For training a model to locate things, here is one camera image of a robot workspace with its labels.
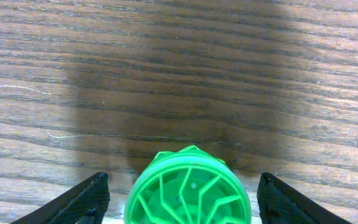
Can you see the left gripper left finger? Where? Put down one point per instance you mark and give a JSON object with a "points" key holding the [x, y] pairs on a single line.
{"points": [[87, 202]]}

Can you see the green ribbed plastic wheel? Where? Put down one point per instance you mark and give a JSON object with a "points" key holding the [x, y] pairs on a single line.
{"points": [[187, 187]]}

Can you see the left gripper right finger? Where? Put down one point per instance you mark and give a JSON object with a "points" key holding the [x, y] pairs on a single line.
{"points": [[280, 203]]}

